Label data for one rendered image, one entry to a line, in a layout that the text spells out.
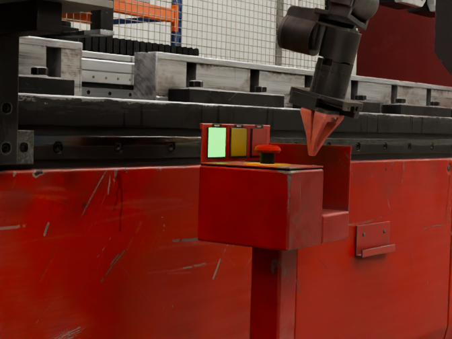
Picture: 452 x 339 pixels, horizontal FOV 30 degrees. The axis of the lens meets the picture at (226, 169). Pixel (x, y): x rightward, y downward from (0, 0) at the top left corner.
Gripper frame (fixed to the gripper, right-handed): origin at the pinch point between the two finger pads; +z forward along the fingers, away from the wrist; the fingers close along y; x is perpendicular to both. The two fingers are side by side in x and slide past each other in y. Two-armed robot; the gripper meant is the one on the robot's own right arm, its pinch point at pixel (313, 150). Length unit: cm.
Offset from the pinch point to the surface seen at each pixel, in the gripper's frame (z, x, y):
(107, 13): -8, -66, 109
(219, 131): -0.1, 11.0, 11.0
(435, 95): -7, -117, 25
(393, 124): 0, -70, 16
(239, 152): 3.2, 5.1, 10.2
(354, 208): 19, -53, 13
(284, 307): 23.6, 6.7, -5.2
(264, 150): 0.2, 11.9, 1.8
